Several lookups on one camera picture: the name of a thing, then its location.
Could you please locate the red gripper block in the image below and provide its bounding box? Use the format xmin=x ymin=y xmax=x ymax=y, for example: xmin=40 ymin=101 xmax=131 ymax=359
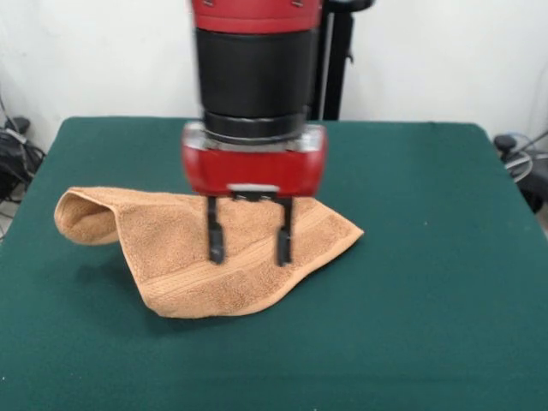
xmin=180 ymin=122 xmax=330 ymax=267

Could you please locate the tan terry towel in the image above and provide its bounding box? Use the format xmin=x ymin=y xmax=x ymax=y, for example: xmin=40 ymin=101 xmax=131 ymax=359
xmin=53 ymin=185 xmax=366 ymax=319

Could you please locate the dark green table cloth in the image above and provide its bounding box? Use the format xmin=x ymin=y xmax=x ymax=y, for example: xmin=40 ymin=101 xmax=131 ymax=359
xmin=0 ymin=116 xmax=548 ymax=411

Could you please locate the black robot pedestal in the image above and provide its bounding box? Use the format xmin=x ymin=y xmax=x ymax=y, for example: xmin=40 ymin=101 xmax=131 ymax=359
xmin=310 ymin=0 xmax=378 ymax=121

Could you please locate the black cable tangle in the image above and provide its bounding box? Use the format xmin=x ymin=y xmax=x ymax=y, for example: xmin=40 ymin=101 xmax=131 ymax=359
xmin=0 ymin=128 xmax=47 ymax=202

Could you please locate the grey cable loop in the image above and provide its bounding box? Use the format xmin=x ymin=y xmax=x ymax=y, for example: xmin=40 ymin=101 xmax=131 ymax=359
xmin=504 ymin=149 xmax=536 ymax=181

